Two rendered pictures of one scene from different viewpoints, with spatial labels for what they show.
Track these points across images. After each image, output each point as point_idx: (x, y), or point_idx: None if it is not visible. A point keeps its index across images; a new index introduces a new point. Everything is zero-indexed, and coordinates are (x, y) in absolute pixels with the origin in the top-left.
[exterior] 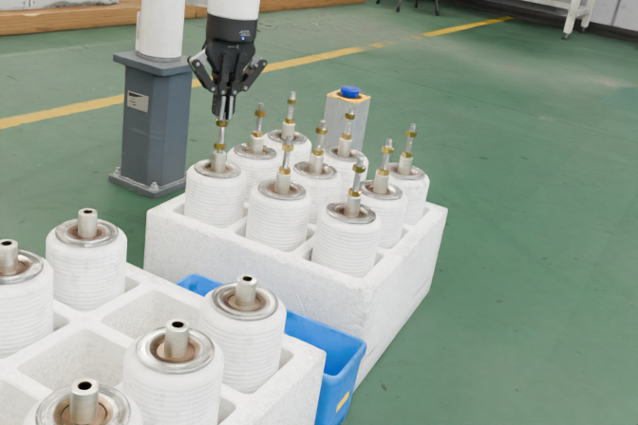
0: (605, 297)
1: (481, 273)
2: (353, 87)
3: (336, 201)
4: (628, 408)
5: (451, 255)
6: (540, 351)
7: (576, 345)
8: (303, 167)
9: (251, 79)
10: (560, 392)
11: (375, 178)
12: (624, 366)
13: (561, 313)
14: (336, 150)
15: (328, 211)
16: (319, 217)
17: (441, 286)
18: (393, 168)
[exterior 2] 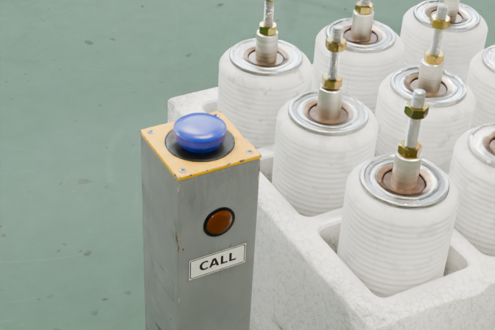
0: None
1: (27, 227)
2: (187, 124)
3: (454, 27)
4: (149, 60)
5: (16, 276)
6: (144, 118)
7: (88, 110)
8: (446, 93)
9: None
10: (194, 88)
11: (372, 20)
12: (76, 81)
13: (27, 141)
14: (332, 123)
15: (479, 19)
16: (487, 32)
17: (134, 226)
18: (275, 65)
